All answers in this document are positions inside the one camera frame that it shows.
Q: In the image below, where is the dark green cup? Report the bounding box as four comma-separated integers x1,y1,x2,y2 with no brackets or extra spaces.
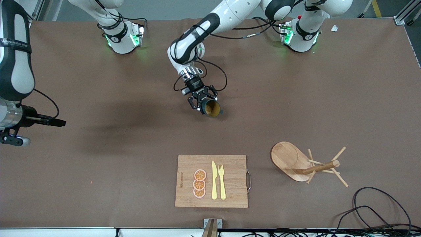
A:
201,100,224,118

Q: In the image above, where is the wooden cutting board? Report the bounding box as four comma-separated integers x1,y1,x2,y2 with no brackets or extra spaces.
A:
175,155,248,208

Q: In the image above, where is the yellow plastic knife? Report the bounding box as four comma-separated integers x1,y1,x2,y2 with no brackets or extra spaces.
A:
211,161,218,200

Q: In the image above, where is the brown table cover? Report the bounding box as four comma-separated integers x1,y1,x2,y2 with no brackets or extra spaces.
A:
0,16,421,229

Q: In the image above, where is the yellow plastic fork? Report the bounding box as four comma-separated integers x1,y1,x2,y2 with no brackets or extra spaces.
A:
218,164,227,200

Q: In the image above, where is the wooden mug tree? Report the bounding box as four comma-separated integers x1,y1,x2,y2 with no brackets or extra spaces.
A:
271,141,349,188

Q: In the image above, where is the black left arm base cable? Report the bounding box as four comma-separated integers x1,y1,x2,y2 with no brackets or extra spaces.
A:
252,16,284,36

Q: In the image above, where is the aluminium frame profile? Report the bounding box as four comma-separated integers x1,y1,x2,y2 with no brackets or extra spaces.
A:
25,0,53,22
393,0,421,26

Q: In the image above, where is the white table edge rail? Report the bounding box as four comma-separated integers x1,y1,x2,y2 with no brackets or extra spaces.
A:
0,227,204,237

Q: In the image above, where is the wooden metal edge bracket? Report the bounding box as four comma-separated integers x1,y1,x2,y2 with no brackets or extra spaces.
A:
201,218,223,237

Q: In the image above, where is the black looped cable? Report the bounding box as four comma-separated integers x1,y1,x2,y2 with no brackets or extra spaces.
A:
335,206,400,237
353,187,412,232

